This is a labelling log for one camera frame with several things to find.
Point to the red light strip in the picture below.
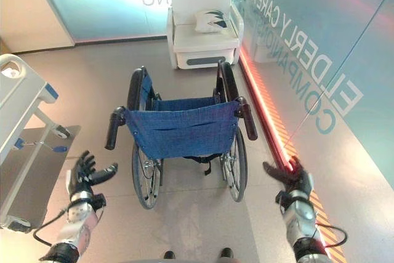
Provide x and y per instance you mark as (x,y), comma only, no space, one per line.
(271,121)

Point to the dark robot foot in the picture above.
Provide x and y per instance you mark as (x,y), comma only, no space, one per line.
(169,255)
(225,253)

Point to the blue fabric wheelchair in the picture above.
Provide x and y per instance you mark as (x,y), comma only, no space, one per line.
(181,127)

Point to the white hospital bed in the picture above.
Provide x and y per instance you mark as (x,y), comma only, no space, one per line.
(24,127)

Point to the dark right robot foot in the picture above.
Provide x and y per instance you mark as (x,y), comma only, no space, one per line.
(225,253)

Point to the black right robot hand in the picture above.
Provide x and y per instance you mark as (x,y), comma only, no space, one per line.
(296,179)

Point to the white armchair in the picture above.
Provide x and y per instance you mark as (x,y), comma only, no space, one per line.
(203,26)

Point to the white cushion with dark print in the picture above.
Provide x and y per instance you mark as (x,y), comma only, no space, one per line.
(211,22)

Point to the dark left robot foot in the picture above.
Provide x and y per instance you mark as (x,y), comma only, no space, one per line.
(169,255)

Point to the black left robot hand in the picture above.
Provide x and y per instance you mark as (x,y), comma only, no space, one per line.
(89,176)

